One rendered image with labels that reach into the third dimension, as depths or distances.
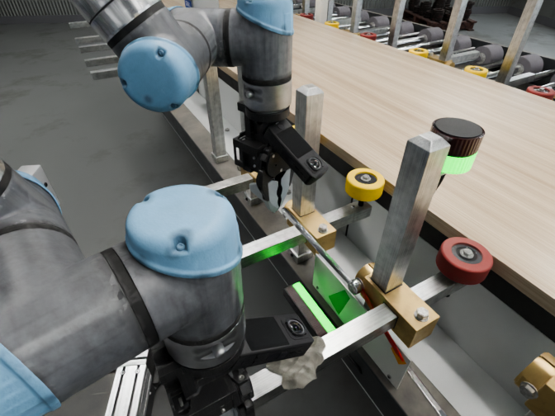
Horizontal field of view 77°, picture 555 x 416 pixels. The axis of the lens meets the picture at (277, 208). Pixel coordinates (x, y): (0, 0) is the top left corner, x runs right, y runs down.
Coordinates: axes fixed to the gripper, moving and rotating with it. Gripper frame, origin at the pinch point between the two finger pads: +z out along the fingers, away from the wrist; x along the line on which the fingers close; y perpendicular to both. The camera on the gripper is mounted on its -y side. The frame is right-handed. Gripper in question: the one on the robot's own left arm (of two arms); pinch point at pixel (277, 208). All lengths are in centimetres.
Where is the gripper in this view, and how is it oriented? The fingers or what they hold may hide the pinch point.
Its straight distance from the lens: 66.8
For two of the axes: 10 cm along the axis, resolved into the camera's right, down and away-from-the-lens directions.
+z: 0.0, 7.7, 6.3
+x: -6.5, 4.8, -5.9
